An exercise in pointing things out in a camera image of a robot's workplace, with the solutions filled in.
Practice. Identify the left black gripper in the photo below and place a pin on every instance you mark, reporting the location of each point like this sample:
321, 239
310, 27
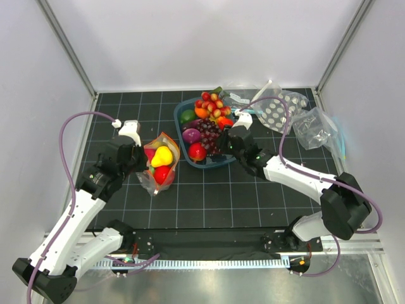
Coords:
142, 164

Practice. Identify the red cherry bunch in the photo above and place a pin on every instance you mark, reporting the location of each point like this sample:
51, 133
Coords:
212, 101

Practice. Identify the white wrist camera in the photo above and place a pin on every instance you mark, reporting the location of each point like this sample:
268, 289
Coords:
242, 119
129, 128

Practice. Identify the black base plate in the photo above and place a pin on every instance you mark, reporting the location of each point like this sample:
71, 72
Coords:
214, 244

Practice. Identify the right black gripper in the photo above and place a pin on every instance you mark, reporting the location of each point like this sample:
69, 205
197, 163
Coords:
224, 140

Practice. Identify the polka dot zip bag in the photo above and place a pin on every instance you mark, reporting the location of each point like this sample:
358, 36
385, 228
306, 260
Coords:
276, 107

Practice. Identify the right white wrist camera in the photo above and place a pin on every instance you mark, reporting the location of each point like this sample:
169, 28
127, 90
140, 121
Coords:
242, 119

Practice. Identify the purple grape bunch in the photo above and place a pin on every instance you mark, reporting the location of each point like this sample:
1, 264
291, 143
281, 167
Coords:
210, 132

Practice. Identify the orange zipper clear bag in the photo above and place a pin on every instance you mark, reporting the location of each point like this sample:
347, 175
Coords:
146, 178

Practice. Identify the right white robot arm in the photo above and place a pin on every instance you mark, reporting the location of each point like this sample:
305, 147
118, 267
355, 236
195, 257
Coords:
343, 207

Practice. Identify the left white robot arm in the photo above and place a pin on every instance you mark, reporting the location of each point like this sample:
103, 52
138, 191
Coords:
54, 269

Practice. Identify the blue zipper clear bag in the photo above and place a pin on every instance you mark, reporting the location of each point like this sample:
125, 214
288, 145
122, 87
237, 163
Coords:
315, 129

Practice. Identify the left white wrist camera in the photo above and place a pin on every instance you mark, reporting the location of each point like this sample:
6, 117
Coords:
129, 128

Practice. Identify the red apple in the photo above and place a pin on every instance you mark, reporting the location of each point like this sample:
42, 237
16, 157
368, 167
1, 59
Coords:
162, 175

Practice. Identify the orange tangerine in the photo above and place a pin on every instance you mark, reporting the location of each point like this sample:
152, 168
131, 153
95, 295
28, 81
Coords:
201, 112

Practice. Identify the teal plastic basket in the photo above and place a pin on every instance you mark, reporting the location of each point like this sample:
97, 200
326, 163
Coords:
211, 161

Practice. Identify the teal zipper flat bag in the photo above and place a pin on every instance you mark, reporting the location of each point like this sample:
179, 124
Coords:
237, 95

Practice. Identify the yellow pear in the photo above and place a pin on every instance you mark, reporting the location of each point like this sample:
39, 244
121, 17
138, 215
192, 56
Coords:
163, 156

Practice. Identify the purple onion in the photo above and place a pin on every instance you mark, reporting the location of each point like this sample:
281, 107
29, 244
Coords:
191, 136

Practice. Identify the pink dragon fruit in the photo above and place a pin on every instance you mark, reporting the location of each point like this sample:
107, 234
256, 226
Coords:
150, 153

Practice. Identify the green lime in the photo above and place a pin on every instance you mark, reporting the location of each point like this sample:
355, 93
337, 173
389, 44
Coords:
187, 116

